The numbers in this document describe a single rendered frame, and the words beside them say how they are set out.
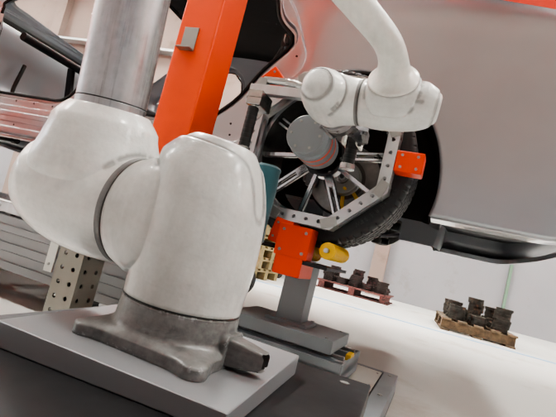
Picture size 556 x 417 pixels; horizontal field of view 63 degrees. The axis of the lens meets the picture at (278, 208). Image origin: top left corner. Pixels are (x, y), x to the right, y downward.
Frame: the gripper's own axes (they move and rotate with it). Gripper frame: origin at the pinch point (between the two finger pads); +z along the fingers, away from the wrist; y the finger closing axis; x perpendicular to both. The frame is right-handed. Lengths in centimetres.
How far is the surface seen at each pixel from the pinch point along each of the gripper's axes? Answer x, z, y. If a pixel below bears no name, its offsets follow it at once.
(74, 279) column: -60, -11, -74
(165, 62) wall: 355, 813, -726
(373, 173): 7, 70, -5
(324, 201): -10, 70, -23
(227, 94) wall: 294, 825, -534
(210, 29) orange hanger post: 35, 8, -62
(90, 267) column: -56, -7, -73
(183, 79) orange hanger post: 15, 8, -68
